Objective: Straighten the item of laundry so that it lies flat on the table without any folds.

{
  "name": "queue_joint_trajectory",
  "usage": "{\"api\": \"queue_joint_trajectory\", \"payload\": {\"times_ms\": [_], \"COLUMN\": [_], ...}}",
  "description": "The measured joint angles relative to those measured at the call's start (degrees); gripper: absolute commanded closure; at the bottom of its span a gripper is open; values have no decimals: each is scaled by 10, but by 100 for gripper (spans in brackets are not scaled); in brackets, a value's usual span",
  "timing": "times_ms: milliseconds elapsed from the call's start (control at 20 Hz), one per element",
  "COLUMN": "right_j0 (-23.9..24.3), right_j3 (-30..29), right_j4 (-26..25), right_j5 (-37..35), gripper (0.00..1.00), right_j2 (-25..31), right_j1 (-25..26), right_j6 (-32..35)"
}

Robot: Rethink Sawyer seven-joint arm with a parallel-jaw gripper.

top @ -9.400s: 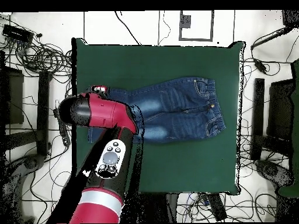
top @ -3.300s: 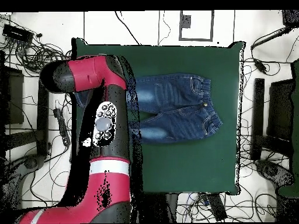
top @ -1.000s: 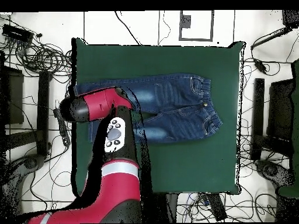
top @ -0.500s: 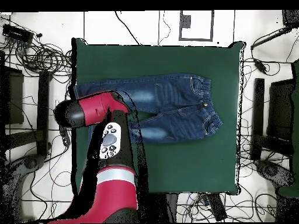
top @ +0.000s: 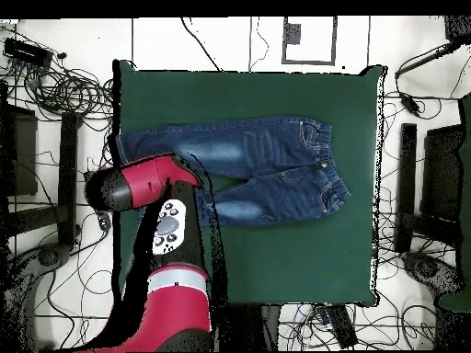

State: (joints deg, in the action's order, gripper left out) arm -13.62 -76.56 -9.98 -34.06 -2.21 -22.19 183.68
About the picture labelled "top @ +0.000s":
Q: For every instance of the blue denim jeans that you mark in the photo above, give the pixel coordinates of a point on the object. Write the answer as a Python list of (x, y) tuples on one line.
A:
[(257, 147)]

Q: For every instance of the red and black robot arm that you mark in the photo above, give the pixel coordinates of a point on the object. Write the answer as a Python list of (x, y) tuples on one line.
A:
[(176, 305)]

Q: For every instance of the black flat device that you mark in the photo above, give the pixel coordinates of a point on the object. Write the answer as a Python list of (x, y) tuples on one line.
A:
[(342, 327)]

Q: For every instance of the dark flat panel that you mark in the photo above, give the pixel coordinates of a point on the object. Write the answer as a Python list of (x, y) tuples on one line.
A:
[(22, 154), (441, 173)]

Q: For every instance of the dark green table cloth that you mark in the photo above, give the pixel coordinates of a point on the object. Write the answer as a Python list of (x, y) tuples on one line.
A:
[(294, 264)]

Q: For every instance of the black power strip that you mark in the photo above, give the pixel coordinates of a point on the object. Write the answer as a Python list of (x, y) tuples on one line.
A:
[(104, 221)]

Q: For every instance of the black stand bar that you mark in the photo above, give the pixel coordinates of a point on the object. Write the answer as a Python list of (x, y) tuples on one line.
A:
[(68, 176), (406, 184)]

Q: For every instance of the grey square plate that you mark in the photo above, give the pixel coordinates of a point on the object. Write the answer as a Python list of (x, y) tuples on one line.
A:
[(292, 34)]

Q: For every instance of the grey stand base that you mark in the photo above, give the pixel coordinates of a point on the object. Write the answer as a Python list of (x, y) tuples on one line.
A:
[(49, 255), (427, 268)]

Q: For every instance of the black power adapter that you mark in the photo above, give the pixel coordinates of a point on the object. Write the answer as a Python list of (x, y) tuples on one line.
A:
[(409, 103)]

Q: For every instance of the black rod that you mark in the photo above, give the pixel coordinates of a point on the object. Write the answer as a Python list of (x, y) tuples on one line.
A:
[(423, 60)]

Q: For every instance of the black electronics box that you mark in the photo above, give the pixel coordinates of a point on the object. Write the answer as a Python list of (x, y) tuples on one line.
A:
[(27, 53)]

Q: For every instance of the black corner box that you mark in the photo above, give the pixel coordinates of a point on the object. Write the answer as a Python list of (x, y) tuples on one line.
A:
[(458, 27)]

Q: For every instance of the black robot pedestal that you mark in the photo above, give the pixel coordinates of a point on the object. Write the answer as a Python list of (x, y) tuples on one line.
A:
[(270, 327)]

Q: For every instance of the grey rectangular frame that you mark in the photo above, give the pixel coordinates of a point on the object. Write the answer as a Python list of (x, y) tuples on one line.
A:
[(309, 63)]

